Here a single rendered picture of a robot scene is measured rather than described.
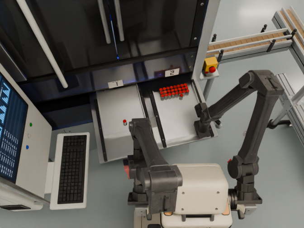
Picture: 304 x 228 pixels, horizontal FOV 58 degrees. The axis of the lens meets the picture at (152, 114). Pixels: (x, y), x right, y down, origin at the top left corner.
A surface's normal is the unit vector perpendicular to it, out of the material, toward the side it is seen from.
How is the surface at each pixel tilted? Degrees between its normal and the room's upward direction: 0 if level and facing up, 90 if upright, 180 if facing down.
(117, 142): 0
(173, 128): 0
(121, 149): 0
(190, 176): 42
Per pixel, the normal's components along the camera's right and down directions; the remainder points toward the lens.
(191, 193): 0.00, 0.36
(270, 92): 0.32, 0.49
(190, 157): 0.00, -0.45
